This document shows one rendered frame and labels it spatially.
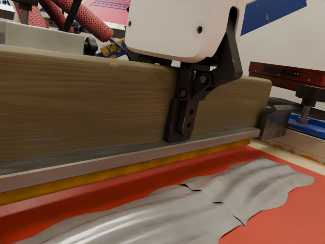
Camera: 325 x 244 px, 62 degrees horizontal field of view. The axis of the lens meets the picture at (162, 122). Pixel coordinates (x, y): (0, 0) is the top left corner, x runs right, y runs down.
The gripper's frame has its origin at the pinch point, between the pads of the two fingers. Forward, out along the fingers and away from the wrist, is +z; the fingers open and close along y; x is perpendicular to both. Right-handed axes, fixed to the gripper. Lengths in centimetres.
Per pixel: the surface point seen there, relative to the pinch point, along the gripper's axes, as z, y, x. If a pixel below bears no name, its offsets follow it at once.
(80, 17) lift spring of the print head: -11, -62, 23
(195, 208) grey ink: 5.6, 6.9, -2.4
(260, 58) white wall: -14, -89, 200
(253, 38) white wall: -29, -100, 200
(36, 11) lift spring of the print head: -10, -51, 7
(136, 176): 6.0, 0.1, -2.7
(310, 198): 6.0, 11.7, 10.6
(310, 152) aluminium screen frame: 5.1, 7.2, 25.1
